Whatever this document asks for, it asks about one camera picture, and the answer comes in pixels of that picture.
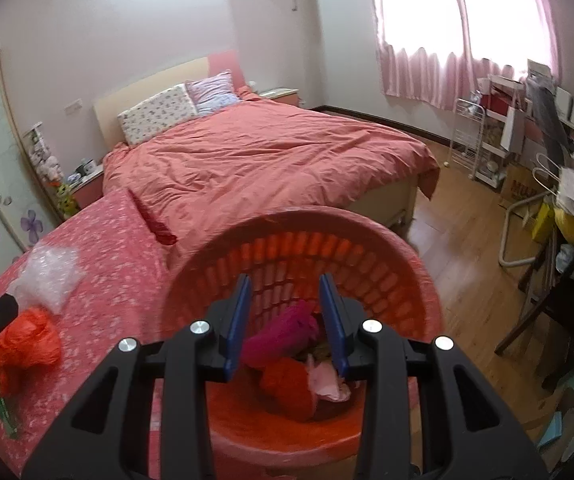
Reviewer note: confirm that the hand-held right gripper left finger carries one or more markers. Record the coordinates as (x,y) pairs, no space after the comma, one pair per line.
(237,325)

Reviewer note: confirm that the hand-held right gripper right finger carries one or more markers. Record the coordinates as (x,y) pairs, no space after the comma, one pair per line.
(334,325)

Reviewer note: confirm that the orange plastic bag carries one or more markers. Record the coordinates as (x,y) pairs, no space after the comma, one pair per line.
(287,385)
(22,345)

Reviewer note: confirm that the magenta plastic bag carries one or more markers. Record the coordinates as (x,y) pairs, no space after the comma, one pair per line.
(282,332)

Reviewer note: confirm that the clear plastic bag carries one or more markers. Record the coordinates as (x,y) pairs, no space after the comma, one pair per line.
(47,277)

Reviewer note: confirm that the orange plastic laundry basket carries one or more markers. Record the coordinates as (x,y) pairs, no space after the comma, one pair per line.
(292,260)

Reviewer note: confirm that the green plastic bag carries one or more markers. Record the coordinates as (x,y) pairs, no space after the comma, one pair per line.
(4,410)

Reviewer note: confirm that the red floral tablecloth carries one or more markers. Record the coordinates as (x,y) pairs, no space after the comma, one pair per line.
(107,310)

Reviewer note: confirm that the yellow green plush toy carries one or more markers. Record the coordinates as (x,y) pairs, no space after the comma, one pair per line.
(67,202)

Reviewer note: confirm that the pink nightstand with mugs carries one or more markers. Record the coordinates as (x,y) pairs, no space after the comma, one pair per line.
(89,189)

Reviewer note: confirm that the bed with pink duvet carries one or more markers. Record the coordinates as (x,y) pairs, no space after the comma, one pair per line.
(267,160)

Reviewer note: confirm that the clear tube of plush toys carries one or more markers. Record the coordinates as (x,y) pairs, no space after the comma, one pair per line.
(47,160)

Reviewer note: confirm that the white mug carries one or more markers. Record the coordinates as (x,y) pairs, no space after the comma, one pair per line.
(88,167)

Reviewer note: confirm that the dark wooden chair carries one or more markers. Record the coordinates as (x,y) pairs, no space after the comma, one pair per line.
(542,310)

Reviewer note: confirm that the white floral pillow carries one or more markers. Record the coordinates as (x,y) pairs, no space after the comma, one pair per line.
(157,112)

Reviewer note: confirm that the white shelf cart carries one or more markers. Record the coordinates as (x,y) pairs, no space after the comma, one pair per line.
(492,160)

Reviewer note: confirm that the brown cardboard box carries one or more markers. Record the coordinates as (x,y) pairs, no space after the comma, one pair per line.
(519,187)

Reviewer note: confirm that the pink nightstand with book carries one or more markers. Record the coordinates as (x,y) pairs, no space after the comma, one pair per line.
(282,97)

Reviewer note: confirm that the pink striped pillow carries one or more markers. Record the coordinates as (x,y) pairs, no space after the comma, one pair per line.
(212,92)

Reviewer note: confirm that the beige and pink bed headboard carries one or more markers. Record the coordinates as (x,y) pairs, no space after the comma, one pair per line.
(142,85)

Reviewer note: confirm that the grey office chair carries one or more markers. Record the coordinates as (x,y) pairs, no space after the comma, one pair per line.
(549,120)

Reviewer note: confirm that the pink curtain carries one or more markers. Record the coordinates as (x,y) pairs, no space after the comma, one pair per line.
(512,25)
(417,35)

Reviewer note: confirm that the white tube frame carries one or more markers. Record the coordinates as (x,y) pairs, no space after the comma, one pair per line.
(507,240)

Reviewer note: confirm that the wall switch plate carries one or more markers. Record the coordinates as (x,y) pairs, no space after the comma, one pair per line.
(73,107)

